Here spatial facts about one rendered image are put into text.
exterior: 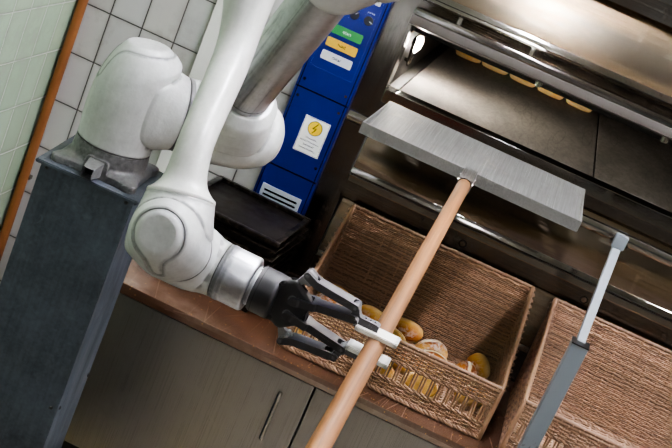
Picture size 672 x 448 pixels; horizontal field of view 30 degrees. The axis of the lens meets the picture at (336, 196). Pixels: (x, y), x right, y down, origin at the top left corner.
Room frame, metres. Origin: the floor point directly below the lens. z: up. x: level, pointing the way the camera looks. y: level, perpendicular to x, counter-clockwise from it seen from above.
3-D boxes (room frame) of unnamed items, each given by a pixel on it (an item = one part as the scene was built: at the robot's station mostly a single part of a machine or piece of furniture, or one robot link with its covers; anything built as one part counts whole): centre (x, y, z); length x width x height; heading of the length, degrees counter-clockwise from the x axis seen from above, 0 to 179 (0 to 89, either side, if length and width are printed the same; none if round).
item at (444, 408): (3.02, -0.30, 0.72); 0.56 x 0.49 x 0.28; 85
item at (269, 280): (1.76, 0.02, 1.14); 0.09 x 0.07 x 0.08; 83
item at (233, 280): (1.77, 0.09, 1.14); 0.09 x 0.06 x 0.09; 173
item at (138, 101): (2.38, 0.45, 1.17); 0.18 x 0.16 x 0.22; 112
